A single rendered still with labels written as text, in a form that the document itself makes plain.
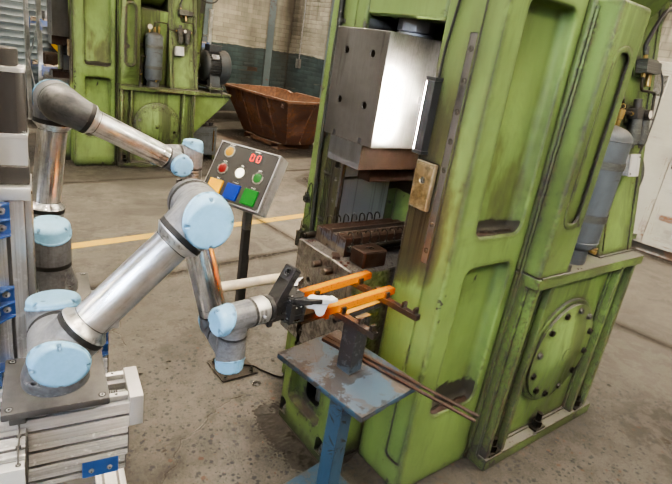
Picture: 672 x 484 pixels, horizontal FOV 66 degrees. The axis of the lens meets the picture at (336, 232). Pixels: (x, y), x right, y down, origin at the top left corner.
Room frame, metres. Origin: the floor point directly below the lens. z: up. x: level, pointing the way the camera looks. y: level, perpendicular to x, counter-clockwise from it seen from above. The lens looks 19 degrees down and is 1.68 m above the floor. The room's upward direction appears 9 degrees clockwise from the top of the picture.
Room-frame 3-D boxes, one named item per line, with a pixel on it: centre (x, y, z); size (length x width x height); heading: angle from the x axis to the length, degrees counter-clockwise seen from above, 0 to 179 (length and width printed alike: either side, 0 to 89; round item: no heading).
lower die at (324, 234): (2.12, -0.14, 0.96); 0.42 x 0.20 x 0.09; 129
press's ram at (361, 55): (2.09, -0.17, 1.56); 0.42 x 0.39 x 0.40; 129
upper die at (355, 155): (2.12, -0.14, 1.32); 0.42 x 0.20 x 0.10; 129
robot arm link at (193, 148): (1.90, 0.58, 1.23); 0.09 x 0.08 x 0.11; 129
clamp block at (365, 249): (1.89, -0.14, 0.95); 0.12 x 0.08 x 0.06; 129
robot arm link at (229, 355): (1.18, 0.23, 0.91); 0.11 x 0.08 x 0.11; 33
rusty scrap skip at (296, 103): (9.06, 1.29, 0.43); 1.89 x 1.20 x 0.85; 46
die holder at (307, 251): (2.09, -0.19, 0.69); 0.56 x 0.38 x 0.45; 129
